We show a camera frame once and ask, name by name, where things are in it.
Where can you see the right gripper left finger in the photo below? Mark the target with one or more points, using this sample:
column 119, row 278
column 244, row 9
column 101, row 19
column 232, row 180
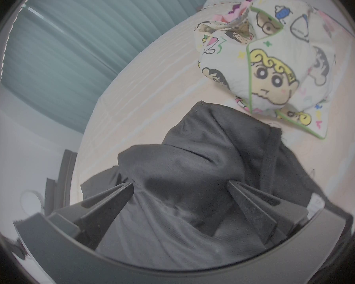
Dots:
column 106, row 214

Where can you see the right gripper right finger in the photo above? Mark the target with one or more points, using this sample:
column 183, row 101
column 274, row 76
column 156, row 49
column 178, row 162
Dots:
column 263, row 214

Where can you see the black T-shirt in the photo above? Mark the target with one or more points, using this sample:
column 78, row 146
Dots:
column 195, row 173

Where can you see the bed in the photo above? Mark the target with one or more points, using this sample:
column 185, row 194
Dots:
column 153, row 105

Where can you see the black chest of drawers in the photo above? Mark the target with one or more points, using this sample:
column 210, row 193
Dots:
column 66, row 173

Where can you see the round white mirror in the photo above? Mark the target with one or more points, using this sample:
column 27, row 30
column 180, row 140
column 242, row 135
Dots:
column 29, row 200

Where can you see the white printed pyjama garment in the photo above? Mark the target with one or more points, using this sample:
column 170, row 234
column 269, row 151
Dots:
column 269, row 69

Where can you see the blue-green curtain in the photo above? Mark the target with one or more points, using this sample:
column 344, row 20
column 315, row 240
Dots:
column 53, row 78
column 121, row 16

